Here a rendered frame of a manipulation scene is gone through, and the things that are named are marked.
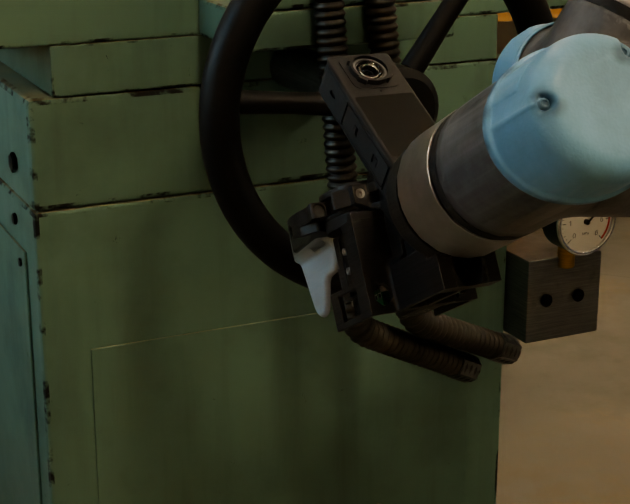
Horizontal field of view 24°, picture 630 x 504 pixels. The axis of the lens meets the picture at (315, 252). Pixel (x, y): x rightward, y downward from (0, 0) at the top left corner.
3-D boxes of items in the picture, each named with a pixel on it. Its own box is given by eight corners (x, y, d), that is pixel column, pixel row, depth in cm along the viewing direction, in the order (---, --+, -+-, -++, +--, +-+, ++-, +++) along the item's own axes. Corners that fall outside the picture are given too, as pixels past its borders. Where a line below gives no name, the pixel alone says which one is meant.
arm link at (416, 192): (412, 109, 75) (545, 96, 78) (376, 137, 79) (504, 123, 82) (445, 250, 74) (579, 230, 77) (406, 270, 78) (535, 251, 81)
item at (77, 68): (52, 97, 112) (49, 46, 111) (-11, 54, 130) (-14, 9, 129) (497, 58, 128) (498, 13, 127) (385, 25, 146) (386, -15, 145)
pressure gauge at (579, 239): (555, 280, 129) (560, 192, 127) (531, 268, 133) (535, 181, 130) (613, 271, 132) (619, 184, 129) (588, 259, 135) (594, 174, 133)
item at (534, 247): (527, 345, 133) (530, 262, 131) (458, 304, 144) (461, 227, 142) (602, 331, 137) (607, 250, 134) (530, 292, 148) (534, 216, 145)
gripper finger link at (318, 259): (280, 334, 97) (333, 305, 89) (262, 248, 98) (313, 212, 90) (323, 327, 98) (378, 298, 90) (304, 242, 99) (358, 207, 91)
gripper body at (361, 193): (328, 335, 88) (414, 293, 77) (299, 199, 90) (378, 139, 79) (438, 317, 91) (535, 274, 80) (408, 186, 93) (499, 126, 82)
